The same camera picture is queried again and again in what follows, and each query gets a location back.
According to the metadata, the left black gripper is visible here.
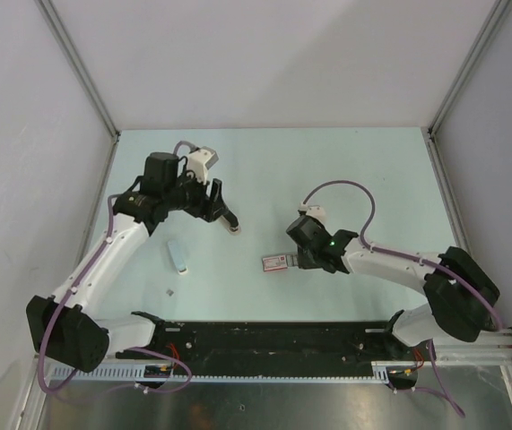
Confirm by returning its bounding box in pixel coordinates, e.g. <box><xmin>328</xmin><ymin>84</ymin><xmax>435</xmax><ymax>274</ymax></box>
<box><xmin>164</xmin><ymin>165</ymin><xmax>229</xmax><ymax>223</ymax></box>

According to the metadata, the beige black stapler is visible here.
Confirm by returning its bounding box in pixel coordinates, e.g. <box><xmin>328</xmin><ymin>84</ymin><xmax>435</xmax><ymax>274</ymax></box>
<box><xmin>219</xmin><ymin>211</ymin><xmax>241</xmax><ymax>235</ymax></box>

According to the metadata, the red staple box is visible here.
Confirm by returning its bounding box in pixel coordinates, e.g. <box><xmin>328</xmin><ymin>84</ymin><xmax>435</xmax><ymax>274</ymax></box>
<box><xmin>262</xmin><ymin>254</ymin><xmax>299</xmax><ymax>272</ymax></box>

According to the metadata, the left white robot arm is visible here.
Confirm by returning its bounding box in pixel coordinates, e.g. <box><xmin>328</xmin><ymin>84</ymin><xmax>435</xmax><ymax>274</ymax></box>
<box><xmin>26</xmin><ymin>147</ymin><xmax>239</xmax><ymax>373</ymax></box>

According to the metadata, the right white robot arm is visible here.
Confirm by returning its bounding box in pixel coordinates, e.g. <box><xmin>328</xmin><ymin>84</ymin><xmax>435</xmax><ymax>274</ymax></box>
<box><xmin>262</xmin><ymin>205</ymin><xmax>502</xmax><ymax>359</ymax></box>

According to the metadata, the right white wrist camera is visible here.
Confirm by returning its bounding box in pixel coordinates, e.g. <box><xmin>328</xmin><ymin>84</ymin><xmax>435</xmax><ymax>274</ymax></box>
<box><xmin>298</xmin><ymin>202</ymin><xmax>327</xmax><ymax>223</ymax></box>

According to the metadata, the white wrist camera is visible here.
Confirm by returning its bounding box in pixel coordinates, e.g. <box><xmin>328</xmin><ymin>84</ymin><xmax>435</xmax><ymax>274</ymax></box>
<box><xmin>298</xmin><ymin>202</ymin><xmax>327</xmax><ymax>223</ymax></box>
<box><xmin>187</xmin><ymin>147</ymin><xmax>219</xmax><ymax>185</ymax></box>

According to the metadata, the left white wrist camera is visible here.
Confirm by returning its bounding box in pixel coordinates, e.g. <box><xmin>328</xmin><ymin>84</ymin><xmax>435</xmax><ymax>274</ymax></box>
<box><xmin>187</xmin><ymin>147</ymin><xmax>219</xmax><ymax>185</ymax></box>

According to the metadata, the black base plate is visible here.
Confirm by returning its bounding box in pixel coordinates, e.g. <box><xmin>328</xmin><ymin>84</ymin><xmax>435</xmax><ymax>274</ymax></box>
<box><xmin>111</xmin><ymin>320</ymin><xmax>438</xmax><ymax>366</ymax></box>

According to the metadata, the aluminium front rail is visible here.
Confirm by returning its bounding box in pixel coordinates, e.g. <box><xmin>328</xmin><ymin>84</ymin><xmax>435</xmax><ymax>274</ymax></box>
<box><xmin>42</xmin><ymin>331</ymin><xmax>512</xmax><ymax>390</ymax></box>

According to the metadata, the left aluminium corner post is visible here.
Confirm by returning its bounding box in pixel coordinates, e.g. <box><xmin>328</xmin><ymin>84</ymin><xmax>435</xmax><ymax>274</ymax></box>
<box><xmin>35</xmin><ymin>0</ymin><xmax>120</xmax><ymax>138</ymax></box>

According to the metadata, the aluminium corner post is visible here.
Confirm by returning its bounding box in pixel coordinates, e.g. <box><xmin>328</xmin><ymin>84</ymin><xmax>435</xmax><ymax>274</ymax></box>
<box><xmin>35</xmin><ymin>0</ymin><xmax>120</xmax><ymax>138</ymax></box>
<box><xmin>425</xmin><ymin>0</ymin><xmax>512</xmax><ymax>135</ymax></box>

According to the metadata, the right aluminium corner post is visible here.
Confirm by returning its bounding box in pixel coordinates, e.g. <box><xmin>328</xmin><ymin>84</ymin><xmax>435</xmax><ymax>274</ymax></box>
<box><xmin>425</xmin><ymin>0</ymin><xmax>512</xmax><ymax>135</ymax></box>

